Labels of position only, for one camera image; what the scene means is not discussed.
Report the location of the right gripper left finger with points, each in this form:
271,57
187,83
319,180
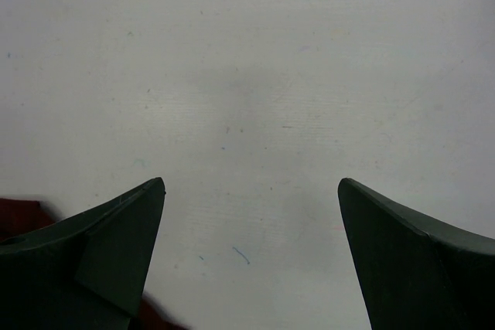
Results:
84,272

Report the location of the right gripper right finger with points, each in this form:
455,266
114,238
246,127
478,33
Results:
415,271

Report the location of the dark red t-shirt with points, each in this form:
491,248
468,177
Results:
23,216

